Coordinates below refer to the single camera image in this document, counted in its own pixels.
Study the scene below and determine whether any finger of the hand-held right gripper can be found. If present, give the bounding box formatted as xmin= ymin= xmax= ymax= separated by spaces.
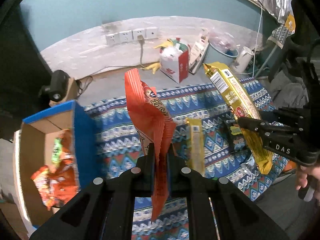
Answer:
xmin=259 ymin=107 xmax=311 ymax=129
xmin=237 ymin=116 xmax=304 ymax=143

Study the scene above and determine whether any yellow plastic scrap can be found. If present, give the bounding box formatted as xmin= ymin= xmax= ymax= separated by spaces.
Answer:
xmin=146 ymin=63 xmax=161 ymax=75

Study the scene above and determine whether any grey cloth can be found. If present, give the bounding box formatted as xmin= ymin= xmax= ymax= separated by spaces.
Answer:
xmin=269 ymin=69 xmax=308 ymax=108

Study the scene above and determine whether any grey patterned bag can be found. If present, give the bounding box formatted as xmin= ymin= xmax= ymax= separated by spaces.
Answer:
xmin=267 ymin=13 xmax=297 ymax=50

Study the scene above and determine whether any narrow yellow snack packet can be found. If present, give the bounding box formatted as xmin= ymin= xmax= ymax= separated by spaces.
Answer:
xmin=186 ymin=117 xmax=206 ymax=176

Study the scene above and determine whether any light blue bucket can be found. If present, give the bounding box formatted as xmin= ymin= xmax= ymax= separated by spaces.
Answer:
xmin=207 ymin=38 xmax=238 ymax=67

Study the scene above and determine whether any orange crinkled chip bag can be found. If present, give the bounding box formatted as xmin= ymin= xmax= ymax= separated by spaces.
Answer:
xmin=60 ymin=129 xmax=76 ymax=162

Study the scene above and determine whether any white paper bag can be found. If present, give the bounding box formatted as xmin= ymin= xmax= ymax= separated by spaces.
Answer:
xmin=188 ymin=28 xmax=210 ymax=75

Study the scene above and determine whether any black cartoon snack packet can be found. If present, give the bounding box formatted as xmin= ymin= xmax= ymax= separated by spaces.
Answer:
xmin=223 ymin=122 xmax=248 ymax=153

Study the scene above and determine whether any patterned blue blanket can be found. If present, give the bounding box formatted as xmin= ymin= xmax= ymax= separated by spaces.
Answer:
xmin=82 ymin=77 xmax=298 ymax=240

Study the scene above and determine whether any person's right hand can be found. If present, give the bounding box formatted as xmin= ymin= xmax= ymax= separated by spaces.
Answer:
xmin=295 ymin=159 xmax=320 ymax=202

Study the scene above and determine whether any grey plug with cable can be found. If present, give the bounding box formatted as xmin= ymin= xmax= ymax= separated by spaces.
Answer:
xmin=137 ymin=35 xmax=151 ymax=68

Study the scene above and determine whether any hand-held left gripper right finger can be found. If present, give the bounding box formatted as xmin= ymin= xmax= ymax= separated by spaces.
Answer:
xmin=166 ymin=143 xmax=293 ymax=240

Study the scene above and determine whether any blue cardboard box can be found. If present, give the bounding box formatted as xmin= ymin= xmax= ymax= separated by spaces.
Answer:
xmin=13 ymin=100 xmax=98 ymax=231

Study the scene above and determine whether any black webcam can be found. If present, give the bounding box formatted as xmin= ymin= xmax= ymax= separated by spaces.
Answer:
xmin=38 ymin=70 xmax=70 ymax=102

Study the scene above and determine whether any long yellow snack packet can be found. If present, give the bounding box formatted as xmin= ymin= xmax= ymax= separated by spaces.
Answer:
xmin=202 ymin=62 xmax=274 ymax=175

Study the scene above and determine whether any orange printed snack packet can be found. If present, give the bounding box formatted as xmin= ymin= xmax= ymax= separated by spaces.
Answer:
xmin=282 ymin=159 xmax=298 ymax=175

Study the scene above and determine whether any red and white bag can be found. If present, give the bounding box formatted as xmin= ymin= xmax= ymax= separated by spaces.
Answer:
xmin=159 ymin=38 xmax=190 ymax=84

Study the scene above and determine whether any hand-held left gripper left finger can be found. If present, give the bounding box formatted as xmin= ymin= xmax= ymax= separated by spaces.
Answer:
xmin=30 ymin=143 xmax=156 ymax=240

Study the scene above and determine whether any red crimped snack packet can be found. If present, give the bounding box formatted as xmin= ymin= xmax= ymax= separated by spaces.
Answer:
xmin=124 ymin=68 xmax=177 ymax=222

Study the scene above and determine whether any white wall socket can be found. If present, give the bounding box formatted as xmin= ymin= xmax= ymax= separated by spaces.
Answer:
xmin=106 ymin=33 xmax=118 ymax=46
xmin=132 ymin=28 xmax=146 ymax=41
xmin=118 ymin=31 xmax=132 ymax=43
xmin=146 ymin=27 xmax=159 ymax=39

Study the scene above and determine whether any black cable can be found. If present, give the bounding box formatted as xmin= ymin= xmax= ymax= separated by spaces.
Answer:
xmin=77 ymin=76 xmax=93 ymax=96

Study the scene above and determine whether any green snack packet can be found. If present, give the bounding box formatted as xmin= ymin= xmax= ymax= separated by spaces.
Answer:
xmin=51 ymin=137 xmax=63 ymax=166

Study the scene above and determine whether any white cable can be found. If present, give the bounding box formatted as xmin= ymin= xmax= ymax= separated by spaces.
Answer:
xmin=252 ymin=2 xmax=263 ymax=78

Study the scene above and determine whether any large red-orange snack packet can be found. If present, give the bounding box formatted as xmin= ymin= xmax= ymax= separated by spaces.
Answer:
xmin=31 ymin=164 xmax=79 ymax=208

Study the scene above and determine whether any white kettle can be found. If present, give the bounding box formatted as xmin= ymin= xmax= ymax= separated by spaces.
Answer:
xmin=232 ymin=46 xmax=253 ymax=75

